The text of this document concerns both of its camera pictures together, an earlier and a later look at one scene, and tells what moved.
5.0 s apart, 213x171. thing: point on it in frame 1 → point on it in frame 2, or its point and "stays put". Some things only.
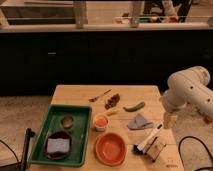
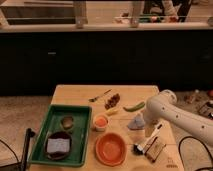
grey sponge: x=57 y=144 stays put
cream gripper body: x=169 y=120 → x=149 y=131
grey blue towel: x=139 y=123 stays put
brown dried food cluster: x=112 y=101 stays put
